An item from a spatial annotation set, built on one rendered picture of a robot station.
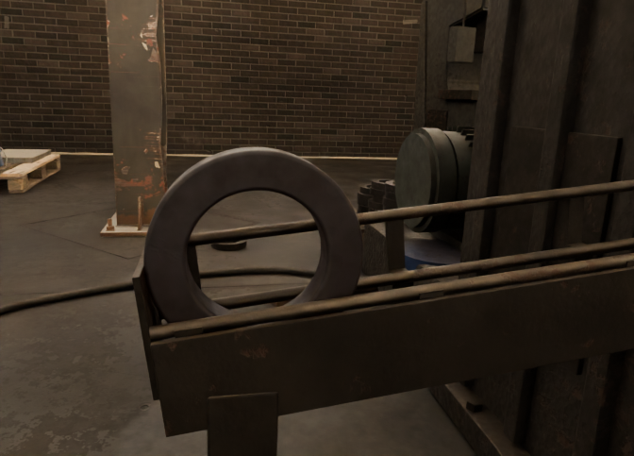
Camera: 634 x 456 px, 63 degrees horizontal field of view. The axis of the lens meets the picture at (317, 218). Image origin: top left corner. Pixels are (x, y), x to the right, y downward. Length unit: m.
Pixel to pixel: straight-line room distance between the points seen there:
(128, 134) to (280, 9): 3.98
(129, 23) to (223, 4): 3.67
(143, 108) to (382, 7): 4.49
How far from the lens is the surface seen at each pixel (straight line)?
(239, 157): 0.42
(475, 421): 1.31
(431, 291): 0.46
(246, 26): 6.55
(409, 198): 1.91
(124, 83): 2.96
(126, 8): 2.98
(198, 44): 6.51
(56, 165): 5.33
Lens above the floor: 0.77
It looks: 13 degrees down
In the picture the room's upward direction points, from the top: 2 degrees clockwise
